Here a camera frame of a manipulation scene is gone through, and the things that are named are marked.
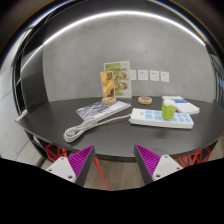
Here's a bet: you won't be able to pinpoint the black cabinet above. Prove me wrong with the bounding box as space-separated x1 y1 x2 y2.
13 26 50 115

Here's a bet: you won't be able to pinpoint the blue and white booklet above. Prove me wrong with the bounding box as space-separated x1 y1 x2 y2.
162 95 189 105

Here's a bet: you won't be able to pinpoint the white power strip, blue sockets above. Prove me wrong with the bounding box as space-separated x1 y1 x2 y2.
128 107 195 130

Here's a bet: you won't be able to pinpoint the red metal table base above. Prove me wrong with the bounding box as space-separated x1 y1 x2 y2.
44 142 213 191

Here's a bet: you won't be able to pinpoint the green menu sign stand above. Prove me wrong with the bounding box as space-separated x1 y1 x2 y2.
103 60 133 100

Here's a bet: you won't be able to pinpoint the green and white charger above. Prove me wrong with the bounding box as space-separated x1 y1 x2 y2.
160 98 178 121

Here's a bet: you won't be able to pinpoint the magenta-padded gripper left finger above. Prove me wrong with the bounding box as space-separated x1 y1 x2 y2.
45 144 96 188

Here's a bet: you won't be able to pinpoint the curved white light strip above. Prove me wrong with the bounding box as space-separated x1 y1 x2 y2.
19 9 206 73

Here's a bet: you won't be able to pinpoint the wooden ring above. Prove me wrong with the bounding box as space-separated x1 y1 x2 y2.
137 95 153 106

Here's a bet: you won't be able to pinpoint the white power strip cable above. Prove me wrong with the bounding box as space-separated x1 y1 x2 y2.
62 113 132 144

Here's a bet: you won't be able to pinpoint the black-framed glass partition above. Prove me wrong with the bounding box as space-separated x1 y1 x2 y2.
209 49 224 106

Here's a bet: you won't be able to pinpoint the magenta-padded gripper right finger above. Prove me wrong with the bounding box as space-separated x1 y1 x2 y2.
133 144 184 185

